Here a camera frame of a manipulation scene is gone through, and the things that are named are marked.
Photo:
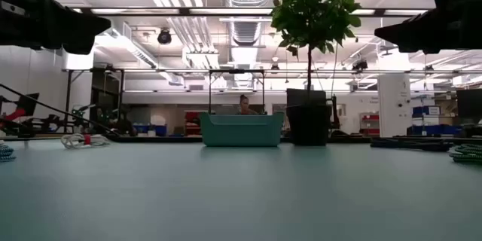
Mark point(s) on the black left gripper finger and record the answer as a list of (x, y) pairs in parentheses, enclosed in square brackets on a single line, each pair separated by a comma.
[(84, 32)]

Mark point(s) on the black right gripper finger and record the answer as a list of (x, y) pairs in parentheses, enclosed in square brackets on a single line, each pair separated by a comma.
[(414, 34)]

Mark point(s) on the black ceiling spotlight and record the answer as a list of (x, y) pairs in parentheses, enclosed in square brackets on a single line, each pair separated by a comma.
[(164, 37)]

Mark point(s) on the black slanted rod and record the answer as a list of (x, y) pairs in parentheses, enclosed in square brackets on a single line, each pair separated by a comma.
[(56, 110)]

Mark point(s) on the blue storage bins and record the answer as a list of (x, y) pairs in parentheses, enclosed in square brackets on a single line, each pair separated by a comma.
[(433, 130)]

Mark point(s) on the potted green plant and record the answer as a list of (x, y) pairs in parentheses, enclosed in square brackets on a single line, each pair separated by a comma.
[(314, 15)]

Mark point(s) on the person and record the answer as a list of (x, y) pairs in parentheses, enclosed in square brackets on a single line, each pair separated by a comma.
[(244, 105)]

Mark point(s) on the teal plastic bin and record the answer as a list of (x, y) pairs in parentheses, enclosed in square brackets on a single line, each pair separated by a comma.
[(241, 132)]

